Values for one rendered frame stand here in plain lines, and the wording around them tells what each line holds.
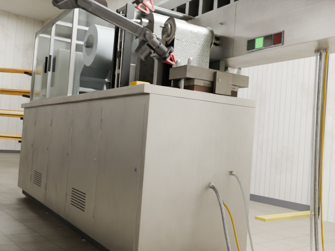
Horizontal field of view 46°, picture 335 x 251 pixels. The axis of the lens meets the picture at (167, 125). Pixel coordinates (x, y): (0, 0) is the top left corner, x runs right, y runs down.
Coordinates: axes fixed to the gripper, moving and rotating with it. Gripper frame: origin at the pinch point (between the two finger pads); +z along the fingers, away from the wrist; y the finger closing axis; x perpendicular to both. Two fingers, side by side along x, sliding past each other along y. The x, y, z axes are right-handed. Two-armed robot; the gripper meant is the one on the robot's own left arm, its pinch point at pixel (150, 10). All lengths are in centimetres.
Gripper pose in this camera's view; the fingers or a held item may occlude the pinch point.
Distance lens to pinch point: 217.8
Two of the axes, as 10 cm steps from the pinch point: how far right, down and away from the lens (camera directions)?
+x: 6.1, -7.1, 3.4
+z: 6.1, 7.0, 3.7
